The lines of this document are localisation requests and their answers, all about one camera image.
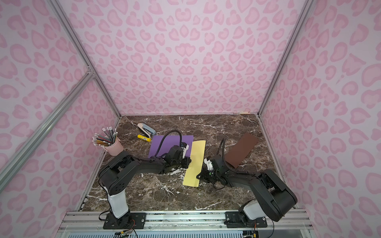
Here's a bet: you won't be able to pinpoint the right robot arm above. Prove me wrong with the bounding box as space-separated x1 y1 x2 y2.
196 155 298 222

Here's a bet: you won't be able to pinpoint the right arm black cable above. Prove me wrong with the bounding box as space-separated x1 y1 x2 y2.
216 137 248 175

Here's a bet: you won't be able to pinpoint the yellow marker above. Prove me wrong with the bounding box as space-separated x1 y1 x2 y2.
137 134 151 142

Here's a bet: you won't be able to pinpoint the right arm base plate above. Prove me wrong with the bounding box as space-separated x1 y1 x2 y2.
224 211 267 228

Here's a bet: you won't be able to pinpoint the purple paper sheet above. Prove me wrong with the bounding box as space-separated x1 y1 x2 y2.
148 135 194 157

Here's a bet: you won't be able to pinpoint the aluminium front rail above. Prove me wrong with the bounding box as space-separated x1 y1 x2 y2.
58 209 313 233

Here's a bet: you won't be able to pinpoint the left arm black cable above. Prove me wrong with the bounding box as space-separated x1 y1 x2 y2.
154 129 183 157

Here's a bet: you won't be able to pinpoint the pink pencil cup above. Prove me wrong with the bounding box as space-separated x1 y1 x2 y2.
104 138 124 156

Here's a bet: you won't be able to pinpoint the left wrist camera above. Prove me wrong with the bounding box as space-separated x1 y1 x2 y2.
180 142 189 159

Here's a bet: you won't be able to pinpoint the bundle of pencils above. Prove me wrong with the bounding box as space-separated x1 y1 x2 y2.
92 127 118 147

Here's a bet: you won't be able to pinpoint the brown paper sheet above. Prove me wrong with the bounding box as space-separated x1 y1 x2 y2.
225 133 259 169

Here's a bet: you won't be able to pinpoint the grey stapler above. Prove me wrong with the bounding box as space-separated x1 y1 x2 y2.
137 123 156 138

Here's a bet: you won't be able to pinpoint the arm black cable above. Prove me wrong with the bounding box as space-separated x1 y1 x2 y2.
154 129 183 157
216 137 248 175

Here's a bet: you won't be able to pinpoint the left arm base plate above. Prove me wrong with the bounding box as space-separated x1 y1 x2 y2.
103 212 147 230

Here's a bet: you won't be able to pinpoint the yellow paper sheet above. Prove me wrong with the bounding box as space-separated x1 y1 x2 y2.
183 140 206 187

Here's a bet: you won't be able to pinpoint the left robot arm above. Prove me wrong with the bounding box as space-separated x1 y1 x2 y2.
98 142 191 219

